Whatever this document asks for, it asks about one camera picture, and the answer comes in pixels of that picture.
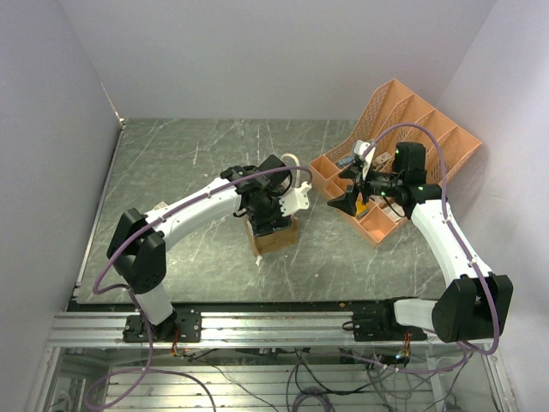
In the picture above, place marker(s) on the yellow eraser in organizer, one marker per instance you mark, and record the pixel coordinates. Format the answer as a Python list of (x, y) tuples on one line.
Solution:
[(362, 213)]

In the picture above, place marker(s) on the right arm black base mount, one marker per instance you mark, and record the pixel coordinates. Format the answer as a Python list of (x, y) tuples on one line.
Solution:
[(375, 321)]

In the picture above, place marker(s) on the aluminium mounting rail frame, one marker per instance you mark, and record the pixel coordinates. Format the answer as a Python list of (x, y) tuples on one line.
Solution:
[(261, 357)]

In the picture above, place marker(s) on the orange plastic desk organizer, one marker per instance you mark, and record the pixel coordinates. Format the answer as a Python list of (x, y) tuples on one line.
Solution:
[(393, 103)]

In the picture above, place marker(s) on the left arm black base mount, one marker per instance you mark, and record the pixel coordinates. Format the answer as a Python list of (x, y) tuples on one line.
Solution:
[(184, 325)]

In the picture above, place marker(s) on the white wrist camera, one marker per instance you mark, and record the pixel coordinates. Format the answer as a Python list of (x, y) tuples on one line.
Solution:
[(363, 154), (295, 199)]

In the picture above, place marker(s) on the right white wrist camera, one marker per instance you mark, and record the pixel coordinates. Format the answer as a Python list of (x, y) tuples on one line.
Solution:
[(363, 154)]

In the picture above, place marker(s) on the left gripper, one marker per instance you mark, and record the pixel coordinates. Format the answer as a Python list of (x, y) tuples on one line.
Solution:
[(264, 226)]

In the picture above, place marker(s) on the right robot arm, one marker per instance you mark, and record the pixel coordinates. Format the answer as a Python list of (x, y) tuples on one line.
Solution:
[(476, 301)]

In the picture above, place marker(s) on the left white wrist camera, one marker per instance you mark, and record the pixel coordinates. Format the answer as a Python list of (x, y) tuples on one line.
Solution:
[(295, 199)]

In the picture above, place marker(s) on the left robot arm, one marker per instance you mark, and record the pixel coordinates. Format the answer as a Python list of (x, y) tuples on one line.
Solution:
[(141, 241)]

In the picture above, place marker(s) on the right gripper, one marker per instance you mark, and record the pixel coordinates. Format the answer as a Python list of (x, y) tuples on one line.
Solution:
[(347, 201)]

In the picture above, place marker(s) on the brown canvas tote bag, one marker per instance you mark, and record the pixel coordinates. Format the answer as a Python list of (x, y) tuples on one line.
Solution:
[(274, 240)]

